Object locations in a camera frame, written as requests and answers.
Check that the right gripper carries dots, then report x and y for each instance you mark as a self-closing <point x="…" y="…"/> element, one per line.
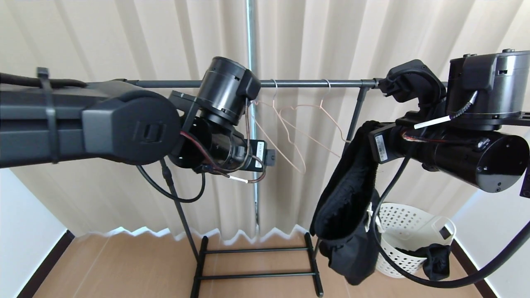
<point x="455" y="153"/>

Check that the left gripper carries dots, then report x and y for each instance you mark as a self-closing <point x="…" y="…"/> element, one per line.
<point x="232" y="151"/>

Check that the black mesh garment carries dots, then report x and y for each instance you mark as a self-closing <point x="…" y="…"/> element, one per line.
<point x="434" y="258"/>

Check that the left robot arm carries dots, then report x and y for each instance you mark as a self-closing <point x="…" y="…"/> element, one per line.
<point x="103" y="124"/>

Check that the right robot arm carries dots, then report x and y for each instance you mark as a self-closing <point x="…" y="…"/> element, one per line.
<point x="488" y="91"/>

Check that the pink clothes hanger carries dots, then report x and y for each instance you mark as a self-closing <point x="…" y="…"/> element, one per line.
<point x="274" y="97"/>
<point x="334" y="126"/>

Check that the white laundry basket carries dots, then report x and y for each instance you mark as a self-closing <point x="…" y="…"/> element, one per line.
<point x="414" y="219"/>

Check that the black clothes rack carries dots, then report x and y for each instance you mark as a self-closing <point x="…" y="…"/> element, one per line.
<point x="290" y="83"/>

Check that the beige curtain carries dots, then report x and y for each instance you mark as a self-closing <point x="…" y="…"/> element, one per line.
<point x="103" y="33"/>

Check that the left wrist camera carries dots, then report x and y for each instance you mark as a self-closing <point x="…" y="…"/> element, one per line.
<point x="250" y="85"/>

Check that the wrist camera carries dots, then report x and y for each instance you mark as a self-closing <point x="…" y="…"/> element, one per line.
<point x="414" y="76"/>
<point x="250" y="85"/>

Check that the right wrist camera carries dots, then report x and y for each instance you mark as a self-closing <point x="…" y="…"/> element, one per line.
<point x="414" y="76"/>

